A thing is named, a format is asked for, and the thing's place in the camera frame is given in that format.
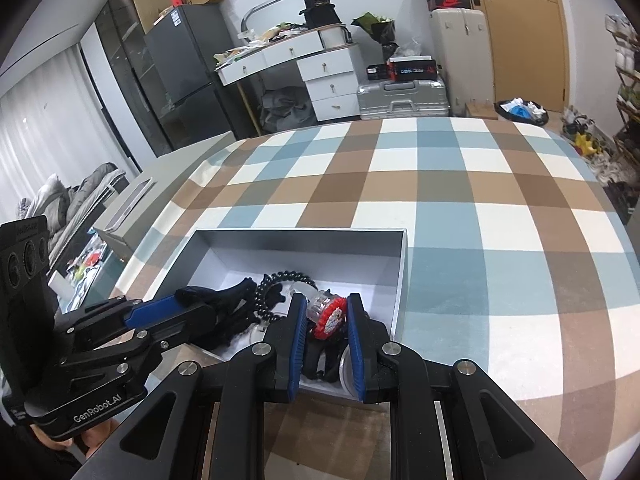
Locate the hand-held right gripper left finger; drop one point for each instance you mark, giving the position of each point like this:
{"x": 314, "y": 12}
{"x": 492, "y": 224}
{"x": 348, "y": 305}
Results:
{"x": 297, "y": 345}

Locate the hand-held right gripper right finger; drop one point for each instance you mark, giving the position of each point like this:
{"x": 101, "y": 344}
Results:
{"x": 357, "y": 350}

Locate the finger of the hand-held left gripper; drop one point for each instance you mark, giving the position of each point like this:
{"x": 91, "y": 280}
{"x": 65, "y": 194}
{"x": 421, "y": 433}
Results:
{"x": 150, "y": 311}
{"x": 180, "y": 325}

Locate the small black hair clip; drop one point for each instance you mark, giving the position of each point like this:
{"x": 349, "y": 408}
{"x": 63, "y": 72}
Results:
{"x": 320, "y": 360}

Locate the grey cardboard box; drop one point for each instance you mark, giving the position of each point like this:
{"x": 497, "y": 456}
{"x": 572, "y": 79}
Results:
{"x": 300, "y": 255}

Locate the person's left hand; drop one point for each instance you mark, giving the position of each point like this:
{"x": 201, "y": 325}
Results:
{"x": 97, "y": 442}

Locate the cluttered glass side table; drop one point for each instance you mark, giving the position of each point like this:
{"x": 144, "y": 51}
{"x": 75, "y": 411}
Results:
{"x": 90, "y": 270}

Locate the white smartphone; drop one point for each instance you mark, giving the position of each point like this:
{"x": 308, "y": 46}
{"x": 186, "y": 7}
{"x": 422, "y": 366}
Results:
{"x": 127, "y": 202}

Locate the grey clothes pile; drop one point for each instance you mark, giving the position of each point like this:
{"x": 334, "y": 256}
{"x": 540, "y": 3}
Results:
{"x": 75, "y": 200}

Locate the plaid tablecloth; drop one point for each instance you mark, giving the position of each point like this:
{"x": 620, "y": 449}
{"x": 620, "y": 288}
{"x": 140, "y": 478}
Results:
{"x": 450, "y": 210}

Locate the white curtain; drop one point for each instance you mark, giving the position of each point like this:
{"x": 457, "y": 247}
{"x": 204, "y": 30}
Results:
{"x": 40, "y": 135}

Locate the grey fabric bundle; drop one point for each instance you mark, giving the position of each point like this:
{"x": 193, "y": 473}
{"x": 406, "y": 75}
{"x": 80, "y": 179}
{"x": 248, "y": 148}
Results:
{"x": 287, "y": 110}

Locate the dark glass door cabinet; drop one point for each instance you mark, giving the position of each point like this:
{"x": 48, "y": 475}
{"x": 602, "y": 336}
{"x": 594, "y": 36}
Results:
{"x": 130, "y": 60}

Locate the silver suitcase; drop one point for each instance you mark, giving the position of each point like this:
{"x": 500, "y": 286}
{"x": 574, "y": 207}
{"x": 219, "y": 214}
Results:
{"x": 400, "y": 100}

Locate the dark grey refrigerator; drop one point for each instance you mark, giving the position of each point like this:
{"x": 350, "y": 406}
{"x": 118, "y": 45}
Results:
{"x": 195, "y": 60}

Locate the white dressing table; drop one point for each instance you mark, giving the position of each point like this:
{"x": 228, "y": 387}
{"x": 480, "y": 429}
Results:
{"x": 325, "y": 80}

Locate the brown cardboard piece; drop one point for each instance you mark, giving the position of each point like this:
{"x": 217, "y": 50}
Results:
{"x": 480, "y": 111}

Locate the small black box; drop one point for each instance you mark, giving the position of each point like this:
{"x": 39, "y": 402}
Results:
{"x": 377, "y": 73}

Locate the pile of papers and packets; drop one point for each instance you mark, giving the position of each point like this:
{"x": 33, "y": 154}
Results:
{"x": 255, "y": 45}

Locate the black and red box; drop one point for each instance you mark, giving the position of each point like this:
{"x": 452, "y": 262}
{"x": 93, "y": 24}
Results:
{"x": 412, "y": 69}

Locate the black bin with trash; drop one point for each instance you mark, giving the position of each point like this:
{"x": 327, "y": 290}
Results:
{"x": 520, "y": 110}

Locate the clear plastic bag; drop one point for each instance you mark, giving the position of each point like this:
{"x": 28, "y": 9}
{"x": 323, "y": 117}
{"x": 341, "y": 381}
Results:
{"x": 409, "y": 49}

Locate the beige suitcase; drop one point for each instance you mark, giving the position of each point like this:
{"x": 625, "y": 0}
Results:
{"x": 462, "y": 60}

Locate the large cardboard box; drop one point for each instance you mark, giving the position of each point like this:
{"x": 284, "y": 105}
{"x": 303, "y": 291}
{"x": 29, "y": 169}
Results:
{"x": 147, "y": 2}

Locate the yellow toy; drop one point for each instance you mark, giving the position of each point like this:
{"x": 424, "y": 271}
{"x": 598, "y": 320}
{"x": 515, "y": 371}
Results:
{"x": 586, "y": 142}

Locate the white round canister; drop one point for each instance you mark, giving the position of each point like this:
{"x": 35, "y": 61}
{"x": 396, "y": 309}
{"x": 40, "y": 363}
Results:
{"x": 335, "y": 37}

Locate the dark wrapped flower bouquet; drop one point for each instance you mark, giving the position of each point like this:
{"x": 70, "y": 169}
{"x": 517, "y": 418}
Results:
{"x": 375, "y": 27}

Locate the arched mirror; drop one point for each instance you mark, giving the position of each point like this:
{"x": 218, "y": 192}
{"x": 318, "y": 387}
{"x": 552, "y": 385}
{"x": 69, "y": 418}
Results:
{"x": 265, "y": 7}

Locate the wooden door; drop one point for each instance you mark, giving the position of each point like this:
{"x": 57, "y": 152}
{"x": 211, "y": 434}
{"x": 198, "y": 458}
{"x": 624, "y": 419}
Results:
{"x": 525, "y": 35}

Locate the black and red shoebox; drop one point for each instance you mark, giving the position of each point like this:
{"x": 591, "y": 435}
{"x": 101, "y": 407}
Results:
{"x": 450, "y": 1}

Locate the wooden shoe rack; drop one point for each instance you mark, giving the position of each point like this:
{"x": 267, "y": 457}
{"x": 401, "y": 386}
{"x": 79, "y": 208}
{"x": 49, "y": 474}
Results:
{"x": 627, "y": 110}

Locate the group of sneakers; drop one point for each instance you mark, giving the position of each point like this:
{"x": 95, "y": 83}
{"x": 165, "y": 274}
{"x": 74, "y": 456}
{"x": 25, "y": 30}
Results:
{"x": 625, "y": 55}

